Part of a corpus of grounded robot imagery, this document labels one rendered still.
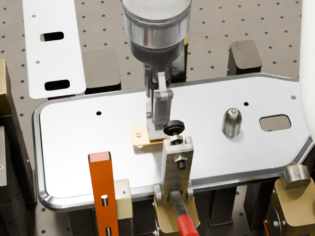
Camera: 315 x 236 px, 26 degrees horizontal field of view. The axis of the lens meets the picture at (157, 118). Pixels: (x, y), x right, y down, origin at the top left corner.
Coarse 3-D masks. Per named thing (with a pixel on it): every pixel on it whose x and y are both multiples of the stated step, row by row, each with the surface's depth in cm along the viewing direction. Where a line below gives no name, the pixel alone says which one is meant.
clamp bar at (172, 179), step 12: (168, 132) 89; (180, 132) 89; (168, 144) 86; (180, 144) 86; (192, 144) 86; (168, 156) 86; (180, 156) 86; (192, 156) 88; (168, 168) 90; (180, 168) 86; (168, 180) 93; (180, 180) 94; (180, 192) 100
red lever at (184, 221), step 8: (168, 192) 99; (176, 192) 98; (176, 200) 96; (176, 208) 93; (184, 208) 93; (176, 216) 93; (184, 216) 90; (184, 224) 88; (192, 224) 88; (184, 232) 87; (192, 232) 86
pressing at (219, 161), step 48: (96, 96) 119; (144, 96) 119; (192, 96) 119; (240, 96) 119; (288, 96) 119; (48, 144) 113; (96, 144) 113; (240, 144) 113; (288, 144) 113; (48, 192) 107; (144, 192) 107
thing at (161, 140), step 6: (138, 126) 113; (144, 126) 113; (132, 132) 112; (138, 132) 112; (144, 132) 112; (132, 138) 111; (138, 138) 111; (144, 138) 111; (168, 138) 111; (138, 144) 110; (144, 144) 110
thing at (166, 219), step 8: (168, 200) 100; (184, 200) 100; (160, 208) 99; (168, 208) 99; (192, 208) 99; (160, 216) 99; (168, 216) 99; (192, 216) 99; (160, 224) 98; (168, 224) 98; (176, 224) 98; (160, 232) 98; (168, 232) 97; (176, 232) 97
